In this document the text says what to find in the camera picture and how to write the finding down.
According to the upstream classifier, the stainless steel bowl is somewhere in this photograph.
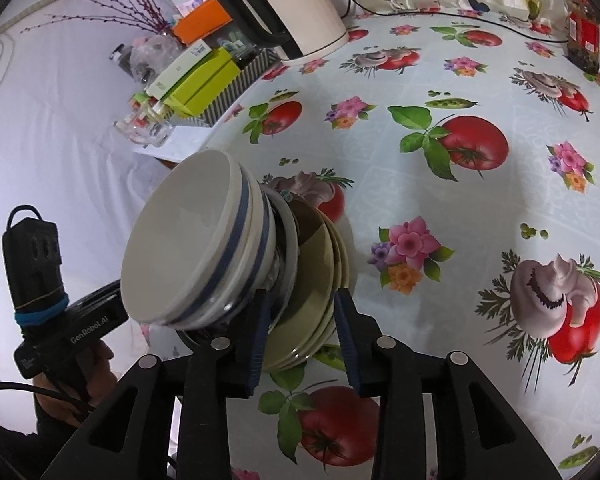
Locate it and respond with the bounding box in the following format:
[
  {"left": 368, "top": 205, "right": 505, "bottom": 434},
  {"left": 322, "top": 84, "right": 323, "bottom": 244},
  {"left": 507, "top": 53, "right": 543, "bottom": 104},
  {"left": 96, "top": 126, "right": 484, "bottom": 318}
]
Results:
[{"left": 175, "top": 187, "right": 301, "bottom": 351}]

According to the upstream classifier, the clear plastic bag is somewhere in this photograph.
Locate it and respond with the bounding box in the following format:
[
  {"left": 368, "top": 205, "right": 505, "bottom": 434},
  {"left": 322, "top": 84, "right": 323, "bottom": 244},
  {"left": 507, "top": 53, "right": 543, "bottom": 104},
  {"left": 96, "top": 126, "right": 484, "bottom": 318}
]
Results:
[{"left": 130, "top": 32, "right": 183, "bottom": 83}]

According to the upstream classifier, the white bowl with blue stripe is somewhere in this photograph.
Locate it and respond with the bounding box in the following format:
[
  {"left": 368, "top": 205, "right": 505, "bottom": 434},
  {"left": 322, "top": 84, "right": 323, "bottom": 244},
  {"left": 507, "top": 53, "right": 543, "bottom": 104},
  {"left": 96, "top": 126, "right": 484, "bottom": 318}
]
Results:
[
  {"left": 120, "top": 150, "right": 243, "bottom": 326},
  {"left": 180, "top": 167, "right": 277, "bottom": 331}
]

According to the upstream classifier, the cluster of small bottles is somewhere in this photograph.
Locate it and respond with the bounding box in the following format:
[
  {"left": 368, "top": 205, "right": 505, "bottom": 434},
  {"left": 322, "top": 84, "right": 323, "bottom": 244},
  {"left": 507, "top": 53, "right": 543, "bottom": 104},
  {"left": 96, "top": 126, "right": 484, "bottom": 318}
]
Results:
[{"left": 114, "top": 87, "right": 176, "bottom": 148}]

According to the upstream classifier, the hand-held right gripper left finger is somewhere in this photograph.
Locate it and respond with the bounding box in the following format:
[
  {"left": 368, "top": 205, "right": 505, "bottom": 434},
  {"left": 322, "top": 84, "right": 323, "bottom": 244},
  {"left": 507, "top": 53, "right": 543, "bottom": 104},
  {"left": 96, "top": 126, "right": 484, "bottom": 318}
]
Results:
[{"left": 40, "top": 287, "right": 273, "bottom": 480}]

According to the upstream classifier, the orange box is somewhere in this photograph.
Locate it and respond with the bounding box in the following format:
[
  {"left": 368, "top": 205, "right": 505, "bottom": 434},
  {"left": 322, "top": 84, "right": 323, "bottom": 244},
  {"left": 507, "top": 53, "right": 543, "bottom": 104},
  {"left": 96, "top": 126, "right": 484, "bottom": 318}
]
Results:
[{"left": 172, "top": 0, "right": 233, "bottom": 46}]

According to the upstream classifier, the white slim box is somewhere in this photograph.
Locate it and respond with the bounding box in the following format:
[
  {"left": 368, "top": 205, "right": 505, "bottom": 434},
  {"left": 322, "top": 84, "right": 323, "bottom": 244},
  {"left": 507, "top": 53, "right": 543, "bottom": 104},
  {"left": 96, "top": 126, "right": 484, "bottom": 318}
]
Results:
[{"left": 145, "top": 40, "right": 213, "bottom": 101}]

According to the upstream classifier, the striped tray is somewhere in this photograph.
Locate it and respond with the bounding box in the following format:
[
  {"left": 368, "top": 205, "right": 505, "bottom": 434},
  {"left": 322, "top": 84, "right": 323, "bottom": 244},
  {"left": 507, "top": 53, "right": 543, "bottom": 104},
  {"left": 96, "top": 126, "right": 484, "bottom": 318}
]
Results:
[{"left": 180, "top": 47, "right": 283, "bottom": 128}]

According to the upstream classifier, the white electric kettle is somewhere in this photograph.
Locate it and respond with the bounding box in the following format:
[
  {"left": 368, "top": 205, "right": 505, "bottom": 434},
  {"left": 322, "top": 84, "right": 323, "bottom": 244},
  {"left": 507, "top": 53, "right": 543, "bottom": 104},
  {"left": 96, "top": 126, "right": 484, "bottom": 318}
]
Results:
[{"left": 210, "top": 0, "right": 351, "bottom": 67}]

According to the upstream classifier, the glass jar with red label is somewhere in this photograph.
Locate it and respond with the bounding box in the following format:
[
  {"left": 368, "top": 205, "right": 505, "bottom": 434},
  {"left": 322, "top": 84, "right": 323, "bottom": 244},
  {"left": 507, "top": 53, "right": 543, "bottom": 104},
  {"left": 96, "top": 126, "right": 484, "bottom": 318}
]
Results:
[{"left": 562, "top": 0, "right": 600, "bottom": 73}]

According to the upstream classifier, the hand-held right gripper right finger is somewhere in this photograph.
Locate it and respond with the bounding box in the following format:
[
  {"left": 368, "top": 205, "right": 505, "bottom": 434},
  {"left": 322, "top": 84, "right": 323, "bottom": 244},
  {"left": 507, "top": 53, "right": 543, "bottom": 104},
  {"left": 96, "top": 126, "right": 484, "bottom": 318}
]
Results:
[{"left": 332, "top": 287, "right": 563, "bottom": 480}]

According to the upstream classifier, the white paper sheet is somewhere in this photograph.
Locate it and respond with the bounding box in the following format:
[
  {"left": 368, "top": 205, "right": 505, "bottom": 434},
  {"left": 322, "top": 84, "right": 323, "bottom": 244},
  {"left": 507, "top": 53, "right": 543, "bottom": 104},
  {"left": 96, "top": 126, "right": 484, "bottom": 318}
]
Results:
[{"left": 132, "top": 125, "right": 216, "bottom": 163}]

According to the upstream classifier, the green box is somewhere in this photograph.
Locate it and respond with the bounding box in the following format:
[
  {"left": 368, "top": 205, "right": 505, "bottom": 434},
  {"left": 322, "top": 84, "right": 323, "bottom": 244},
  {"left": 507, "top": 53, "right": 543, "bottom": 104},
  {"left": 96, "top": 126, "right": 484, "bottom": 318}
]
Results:
[{"left": 167, "top": 47, "right": 243, "bottom": 117}]

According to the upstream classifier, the black power cable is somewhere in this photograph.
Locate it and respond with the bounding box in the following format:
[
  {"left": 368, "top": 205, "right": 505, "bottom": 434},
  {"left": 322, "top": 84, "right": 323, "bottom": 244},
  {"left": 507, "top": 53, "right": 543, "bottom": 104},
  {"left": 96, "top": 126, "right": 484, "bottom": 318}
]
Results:
[{"left": 325, "top": 0, "right": 571, "bottom": 43}]

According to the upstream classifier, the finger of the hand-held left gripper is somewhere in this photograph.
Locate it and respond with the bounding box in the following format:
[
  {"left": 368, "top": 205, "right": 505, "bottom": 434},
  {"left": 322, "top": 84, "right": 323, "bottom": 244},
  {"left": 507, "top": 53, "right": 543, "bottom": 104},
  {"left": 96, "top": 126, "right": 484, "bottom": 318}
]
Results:
[{"left": 67, "top": 280, "right": 124, "bottom": 317}]

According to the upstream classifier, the person's left hand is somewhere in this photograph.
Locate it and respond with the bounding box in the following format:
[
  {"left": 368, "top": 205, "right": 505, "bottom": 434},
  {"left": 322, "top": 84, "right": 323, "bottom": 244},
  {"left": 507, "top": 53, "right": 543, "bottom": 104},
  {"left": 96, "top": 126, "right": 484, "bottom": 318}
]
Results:
[{"left": 32, "top": 342, "right": 118, "bottom": 428}]

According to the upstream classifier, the dark glass bottle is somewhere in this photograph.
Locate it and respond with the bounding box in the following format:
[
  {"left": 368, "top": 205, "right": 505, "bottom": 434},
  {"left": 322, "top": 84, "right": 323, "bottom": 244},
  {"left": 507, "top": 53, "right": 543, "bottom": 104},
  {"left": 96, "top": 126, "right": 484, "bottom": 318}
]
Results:
[{"left": 111, "top": 44, "right": 133, "bottom": 73}]

